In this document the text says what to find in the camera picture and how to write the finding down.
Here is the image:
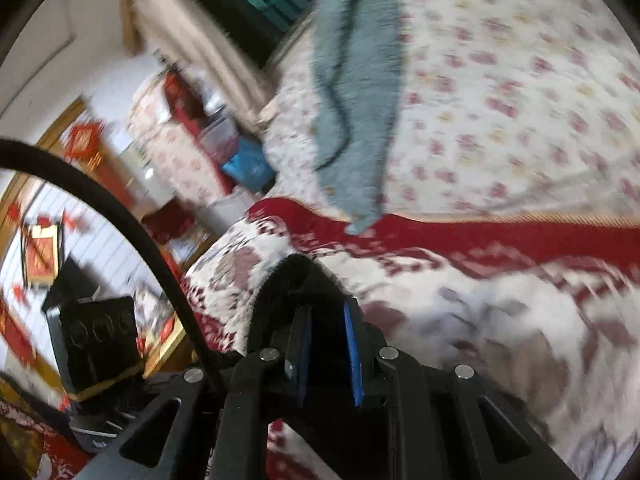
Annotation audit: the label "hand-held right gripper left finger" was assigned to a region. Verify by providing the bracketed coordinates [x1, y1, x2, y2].
[75, 306, 315, 480]

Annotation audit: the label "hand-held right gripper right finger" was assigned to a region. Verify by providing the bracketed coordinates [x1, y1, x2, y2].
[341, 299, 578, 480]

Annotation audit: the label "black pants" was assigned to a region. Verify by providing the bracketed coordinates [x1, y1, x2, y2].
[247, 254, 366, 363]

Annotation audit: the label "red patterned blanket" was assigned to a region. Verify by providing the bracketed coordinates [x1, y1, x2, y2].
[180, 197, 640, 480]

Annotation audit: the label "blue plastic bag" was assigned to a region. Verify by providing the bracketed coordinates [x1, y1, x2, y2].
[219, 136, 277, 195]

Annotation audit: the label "black speaker box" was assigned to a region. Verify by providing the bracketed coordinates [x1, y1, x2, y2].
[42, 294, 147, 402]

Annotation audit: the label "light blue fluffy towel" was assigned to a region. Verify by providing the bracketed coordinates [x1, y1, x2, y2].
[307, 0, 405, 236]

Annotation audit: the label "white floral bedsheet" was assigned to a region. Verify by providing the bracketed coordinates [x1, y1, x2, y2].
[260, 0, 640, 226]

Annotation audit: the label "red hanging knot decoration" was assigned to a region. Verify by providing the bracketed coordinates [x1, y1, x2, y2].
[64, 119, 109, 172]

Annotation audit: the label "black cable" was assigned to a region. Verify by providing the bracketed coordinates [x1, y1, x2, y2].
[0, 139, 226, 395]

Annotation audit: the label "red framed wall decoration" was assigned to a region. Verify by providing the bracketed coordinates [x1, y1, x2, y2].
[20, 222, 67, 289]

